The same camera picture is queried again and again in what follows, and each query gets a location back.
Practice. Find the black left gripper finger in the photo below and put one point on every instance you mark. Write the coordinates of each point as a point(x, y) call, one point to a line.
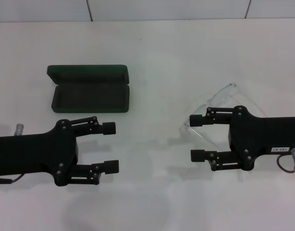
point(109, 167)
point(106, 128)

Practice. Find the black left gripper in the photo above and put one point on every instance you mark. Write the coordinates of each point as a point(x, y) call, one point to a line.
point(29, 154)

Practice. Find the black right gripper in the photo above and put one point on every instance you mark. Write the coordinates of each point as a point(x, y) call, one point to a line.
point(258, 134)

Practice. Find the green glasses case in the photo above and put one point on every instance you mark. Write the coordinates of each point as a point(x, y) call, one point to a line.
point(89, 101)

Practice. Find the clear white glasses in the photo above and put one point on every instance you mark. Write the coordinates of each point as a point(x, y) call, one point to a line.
point(231, 84)

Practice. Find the silver left connector post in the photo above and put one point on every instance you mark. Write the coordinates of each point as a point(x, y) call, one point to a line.
point(19, 128)

